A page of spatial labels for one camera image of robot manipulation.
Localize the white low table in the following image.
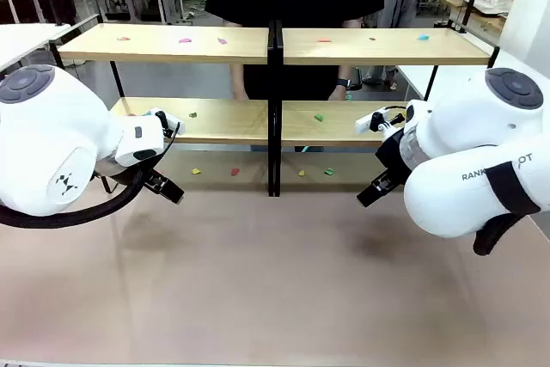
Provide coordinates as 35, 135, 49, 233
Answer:
397, 64, 440, 101

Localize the cluttered wooden workbench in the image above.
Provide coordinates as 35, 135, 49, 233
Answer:
420, 0, 513, 34

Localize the light wooden shelf board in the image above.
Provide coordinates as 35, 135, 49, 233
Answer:
109, 97, 272, 145
281, 27, 493, 67
281, 100, 410, 148
57, 22, 271, 65

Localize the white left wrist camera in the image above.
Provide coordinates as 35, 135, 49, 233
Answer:
148, 107, 186, 136

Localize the wooden two-tier shelf rack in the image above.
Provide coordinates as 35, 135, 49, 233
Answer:
274, 18, 502, 197

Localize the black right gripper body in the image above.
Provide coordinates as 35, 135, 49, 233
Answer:
376, 131, 413, 181

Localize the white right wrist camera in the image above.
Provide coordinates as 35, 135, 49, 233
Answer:
354, 107, 407, 136

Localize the black sleeved arm cable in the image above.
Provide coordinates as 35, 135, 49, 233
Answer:
472, 211, 523, 256
0, 123, 181, 230

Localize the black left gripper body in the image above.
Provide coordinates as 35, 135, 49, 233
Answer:
97, 158, 158, 187

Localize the black sleeved right arm cable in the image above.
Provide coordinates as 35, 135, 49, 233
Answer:
472, 211, 523, 256

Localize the black strap on right arm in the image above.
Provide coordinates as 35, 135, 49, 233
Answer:
485, 161, 541, 217

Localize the black sleeved left arm cable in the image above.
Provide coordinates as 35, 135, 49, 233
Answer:
0, 123, 181, 230

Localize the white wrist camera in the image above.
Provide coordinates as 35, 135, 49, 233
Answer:
354, 107, 407, 136
148, 107, 186, 136

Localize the person's left hand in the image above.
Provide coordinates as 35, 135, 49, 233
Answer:
327, 85, 351, 102

